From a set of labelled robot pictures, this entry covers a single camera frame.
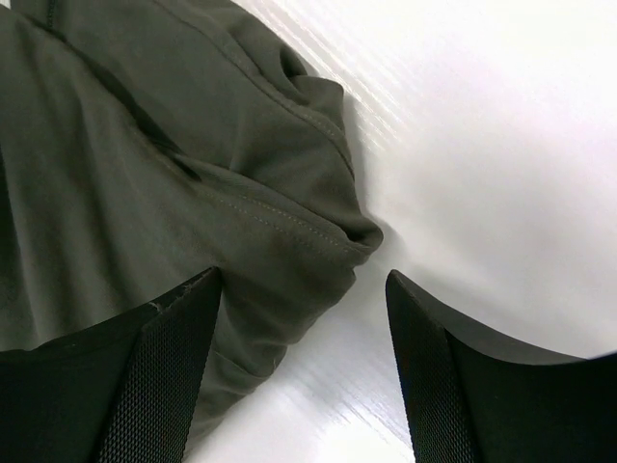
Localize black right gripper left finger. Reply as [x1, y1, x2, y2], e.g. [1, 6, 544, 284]
[1, 268, 221, 463]

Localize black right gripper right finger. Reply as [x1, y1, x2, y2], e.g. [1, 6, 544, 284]
[386, 270, 616, 462]

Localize dark olive green shorts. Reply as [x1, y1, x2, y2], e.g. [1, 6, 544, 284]
[1, 1, 383, 444]

